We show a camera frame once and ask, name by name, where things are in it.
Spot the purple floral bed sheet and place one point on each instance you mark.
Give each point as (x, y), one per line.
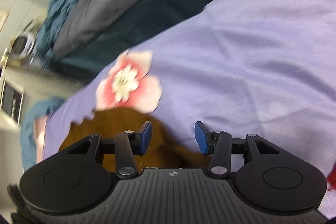
(236, 56)

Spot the white appliance with control panel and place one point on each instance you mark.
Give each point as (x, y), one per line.
(11, 100)

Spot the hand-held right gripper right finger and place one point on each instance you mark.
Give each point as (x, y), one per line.
(200, 141)

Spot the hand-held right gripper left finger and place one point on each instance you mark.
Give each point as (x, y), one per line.
(145, 138)

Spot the brown knit garment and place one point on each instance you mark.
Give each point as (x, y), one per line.
(110, 121)

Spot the grey rounded appliance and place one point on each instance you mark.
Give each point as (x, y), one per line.
(23, 44)

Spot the teal ruffled quilt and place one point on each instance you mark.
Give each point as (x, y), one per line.
(65, 3)

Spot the red knit garment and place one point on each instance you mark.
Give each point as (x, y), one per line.
(332, 179)

